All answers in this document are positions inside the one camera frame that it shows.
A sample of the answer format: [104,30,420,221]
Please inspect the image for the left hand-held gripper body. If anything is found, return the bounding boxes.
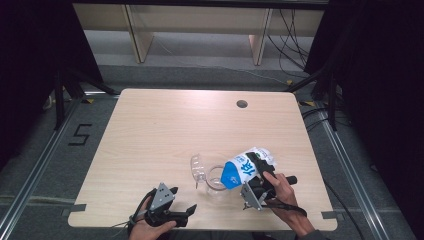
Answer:
[143,182,176,228]

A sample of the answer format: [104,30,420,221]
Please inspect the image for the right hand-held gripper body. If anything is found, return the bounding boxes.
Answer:
[240,175,299,212]

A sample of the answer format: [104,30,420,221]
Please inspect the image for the white and blue milk carton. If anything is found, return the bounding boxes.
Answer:
[220,146,278,191]

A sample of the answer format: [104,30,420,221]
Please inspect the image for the clear glass cup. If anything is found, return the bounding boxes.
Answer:
[189,152,232,196]

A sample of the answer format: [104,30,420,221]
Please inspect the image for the person's right hand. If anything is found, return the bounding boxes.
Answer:
[262,171,316,236]

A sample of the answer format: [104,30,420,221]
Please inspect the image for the person's left hand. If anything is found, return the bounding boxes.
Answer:
[128,196,178,240]

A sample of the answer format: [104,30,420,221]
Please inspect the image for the grey tape strip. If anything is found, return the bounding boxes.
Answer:
[321,210,345,221]
[61,203,87,217]

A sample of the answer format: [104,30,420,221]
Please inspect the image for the black metal stand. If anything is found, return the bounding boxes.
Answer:
[53,65,120,132]
[283,64,340,132]

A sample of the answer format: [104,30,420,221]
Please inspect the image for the dark curtain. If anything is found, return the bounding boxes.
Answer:
[303,0,424,236]
[0,0,105,169]

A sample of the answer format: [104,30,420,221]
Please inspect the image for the light wooden shelf unit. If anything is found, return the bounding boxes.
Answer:
[73,3,329,66]

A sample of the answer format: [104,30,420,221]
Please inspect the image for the black left gripper strap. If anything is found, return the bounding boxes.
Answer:
[127,187,158,235]

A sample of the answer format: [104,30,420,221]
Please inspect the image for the black gripper strap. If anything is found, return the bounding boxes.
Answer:
[127,187,158,235]
[244,201,309,219]

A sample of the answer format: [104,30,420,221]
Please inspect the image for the black right gripper strap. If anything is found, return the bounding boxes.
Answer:
[244,201,309,219]

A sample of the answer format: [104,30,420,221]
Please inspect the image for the thin grey cable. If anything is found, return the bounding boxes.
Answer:
[110,219,133,230]

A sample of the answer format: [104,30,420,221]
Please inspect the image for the black floor cables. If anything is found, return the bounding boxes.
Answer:
[300,105,353,133]

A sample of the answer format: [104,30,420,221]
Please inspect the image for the long black floor cable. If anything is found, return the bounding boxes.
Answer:
[323,181,366,240]

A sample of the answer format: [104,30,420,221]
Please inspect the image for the aluminium floor rail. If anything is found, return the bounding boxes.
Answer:
[315,101,392,240]
[0,99,83,236]

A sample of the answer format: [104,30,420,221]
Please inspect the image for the bundle of black cables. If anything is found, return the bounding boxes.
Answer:
[266,8,312,72]

